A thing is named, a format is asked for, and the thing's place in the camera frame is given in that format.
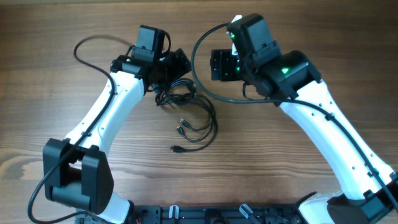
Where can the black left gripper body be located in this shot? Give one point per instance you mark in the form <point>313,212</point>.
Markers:
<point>170,70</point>

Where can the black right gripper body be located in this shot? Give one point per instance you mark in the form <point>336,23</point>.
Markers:
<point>229,66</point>

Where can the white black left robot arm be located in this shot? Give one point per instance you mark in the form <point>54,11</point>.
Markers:
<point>76,169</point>

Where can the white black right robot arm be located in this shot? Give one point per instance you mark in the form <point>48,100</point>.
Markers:
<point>368,186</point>

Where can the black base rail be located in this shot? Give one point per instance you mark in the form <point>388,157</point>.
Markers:
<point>267,214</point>

